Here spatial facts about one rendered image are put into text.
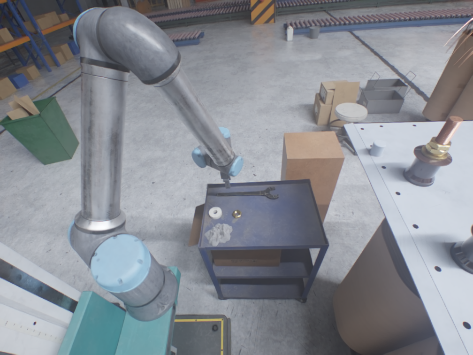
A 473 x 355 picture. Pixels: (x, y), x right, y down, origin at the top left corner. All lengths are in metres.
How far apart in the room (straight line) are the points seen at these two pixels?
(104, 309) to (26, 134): 3.51
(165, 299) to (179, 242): 1.50
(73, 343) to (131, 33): 0.72
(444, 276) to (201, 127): 0.71
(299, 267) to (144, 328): 0.98
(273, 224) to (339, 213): 1.33
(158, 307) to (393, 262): 0.83
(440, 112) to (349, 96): 1.06
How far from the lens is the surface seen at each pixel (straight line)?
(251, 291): 1.87
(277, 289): 1.88
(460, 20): 10.10
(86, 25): 0.67
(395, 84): 4.92
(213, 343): 1.62
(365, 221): 2.51
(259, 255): 1.39
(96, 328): 0.81
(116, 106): 0.66
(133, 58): 0.56
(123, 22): 0.58
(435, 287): 0.69
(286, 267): 1.53
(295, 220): 1.26
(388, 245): 1.07
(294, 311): 1.98
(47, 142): 4.10
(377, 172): 0.87
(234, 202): 1.33
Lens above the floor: 1.91
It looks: 45 degrees down
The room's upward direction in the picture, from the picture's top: 10 degrees counter-clockwise
